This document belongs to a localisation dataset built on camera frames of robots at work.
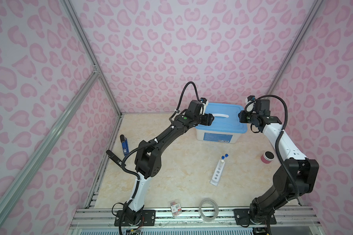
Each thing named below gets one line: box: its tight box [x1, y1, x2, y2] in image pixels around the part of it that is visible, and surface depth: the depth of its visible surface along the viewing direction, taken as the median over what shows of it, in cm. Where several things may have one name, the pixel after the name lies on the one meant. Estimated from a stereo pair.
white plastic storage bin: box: [196, 128, 243, 144], surface depth 97 cm
